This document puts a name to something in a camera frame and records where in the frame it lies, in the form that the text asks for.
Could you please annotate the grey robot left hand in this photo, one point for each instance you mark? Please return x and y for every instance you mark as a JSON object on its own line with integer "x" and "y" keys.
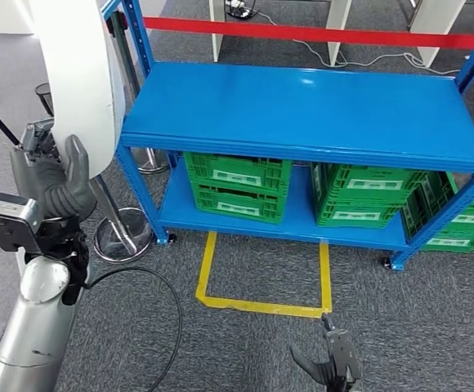
{"x": 57, "y": 189}

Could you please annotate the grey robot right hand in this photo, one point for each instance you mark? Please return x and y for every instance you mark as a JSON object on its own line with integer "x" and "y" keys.
{"x": 343, "y": 351}

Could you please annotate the white curved car part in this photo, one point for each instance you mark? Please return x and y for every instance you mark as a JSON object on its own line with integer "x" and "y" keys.
{"x": 77, "y": 81}

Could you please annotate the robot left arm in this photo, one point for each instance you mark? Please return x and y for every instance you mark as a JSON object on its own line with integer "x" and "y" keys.
{"x": 36, "y": 335}

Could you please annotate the blue metal shelf rack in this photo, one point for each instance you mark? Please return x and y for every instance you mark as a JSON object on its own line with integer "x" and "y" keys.
{"x": 294, "y": 108}

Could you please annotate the yellow floor tape square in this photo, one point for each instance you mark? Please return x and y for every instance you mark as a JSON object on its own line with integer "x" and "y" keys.
{"x": 261, "y": 307}

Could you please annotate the white desk leg panel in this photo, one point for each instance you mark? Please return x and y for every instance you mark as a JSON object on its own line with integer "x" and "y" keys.
{"x": 216, "y": 32}
{"x": 337, "y": 32}
{"x": 437, "y": 32}

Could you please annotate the power strip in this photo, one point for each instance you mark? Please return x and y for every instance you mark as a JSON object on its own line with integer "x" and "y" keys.
{"x": 237, "y": 6}

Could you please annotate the red barrier belt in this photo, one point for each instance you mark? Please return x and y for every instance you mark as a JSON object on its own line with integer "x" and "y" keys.
{"x": 302, "y": 33}

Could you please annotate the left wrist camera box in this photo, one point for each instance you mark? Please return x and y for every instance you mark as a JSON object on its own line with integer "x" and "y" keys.
{"x": 4, "y": 222}

